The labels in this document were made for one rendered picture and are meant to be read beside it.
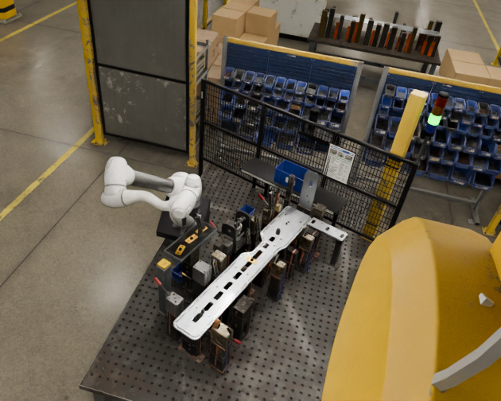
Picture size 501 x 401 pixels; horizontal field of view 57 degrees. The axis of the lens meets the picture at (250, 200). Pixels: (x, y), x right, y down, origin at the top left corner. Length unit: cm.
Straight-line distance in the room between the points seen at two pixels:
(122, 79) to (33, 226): 184
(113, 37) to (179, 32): 77
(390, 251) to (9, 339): 403
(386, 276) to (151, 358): 285
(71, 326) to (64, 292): 37
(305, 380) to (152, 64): 358
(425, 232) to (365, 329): 4
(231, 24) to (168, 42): 234
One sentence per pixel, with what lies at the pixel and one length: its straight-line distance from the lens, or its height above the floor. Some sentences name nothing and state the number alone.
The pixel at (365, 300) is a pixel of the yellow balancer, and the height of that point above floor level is 312.
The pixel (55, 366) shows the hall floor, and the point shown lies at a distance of 390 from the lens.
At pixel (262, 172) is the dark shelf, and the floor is 103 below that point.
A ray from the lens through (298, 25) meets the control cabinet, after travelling 965.
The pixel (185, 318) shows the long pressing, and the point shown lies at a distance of 277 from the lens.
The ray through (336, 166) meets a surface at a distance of 361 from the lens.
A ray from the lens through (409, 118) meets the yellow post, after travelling 329.
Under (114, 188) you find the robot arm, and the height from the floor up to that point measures 143.
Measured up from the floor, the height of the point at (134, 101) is 69.
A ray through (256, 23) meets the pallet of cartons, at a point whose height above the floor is 91.
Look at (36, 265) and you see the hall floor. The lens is 459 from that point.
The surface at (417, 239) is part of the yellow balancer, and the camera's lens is 16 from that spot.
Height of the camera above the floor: 324
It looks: 39 degrees down
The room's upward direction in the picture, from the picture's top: 7 degrees clockwise
